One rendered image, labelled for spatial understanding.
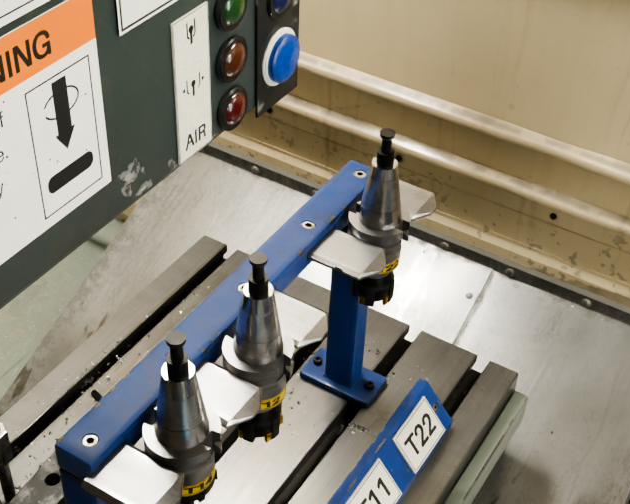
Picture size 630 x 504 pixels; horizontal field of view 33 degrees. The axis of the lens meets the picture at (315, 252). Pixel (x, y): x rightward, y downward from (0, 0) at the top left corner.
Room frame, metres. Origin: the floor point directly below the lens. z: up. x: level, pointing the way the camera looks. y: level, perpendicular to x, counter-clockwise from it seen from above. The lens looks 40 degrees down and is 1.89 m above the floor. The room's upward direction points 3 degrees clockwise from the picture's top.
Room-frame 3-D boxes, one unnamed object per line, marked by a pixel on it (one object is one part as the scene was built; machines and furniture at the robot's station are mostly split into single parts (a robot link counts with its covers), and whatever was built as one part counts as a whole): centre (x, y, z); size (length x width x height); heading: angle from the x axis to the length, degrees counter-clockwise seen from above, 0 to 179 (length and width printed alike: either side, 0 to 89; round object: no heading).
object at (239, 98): (0.51, 0.05, 1.56); 0.02 x 0.01 x 0.02; 150
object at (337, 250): (0.79, -0.04, 1.21); 0.07 x 0.05 x 0.01; 60
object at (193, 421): (0.55, 0.10, 1.26); 0.04 x 0.04 x 0.07
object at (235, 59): (0.51, 0.05, 1.59); 0.02 x 0.01 x 0.02; 150
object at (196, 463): (0.55, 0.10, 1.21); 0.06 x 0.06 x 0.03
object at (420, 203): (0.88, -0.09, 1.21); 0.07 x 0.05 x 0.01; 60
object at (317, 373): (0.91, -0.04, 1.05); 0.10 x 0.05 x 0.30; 60
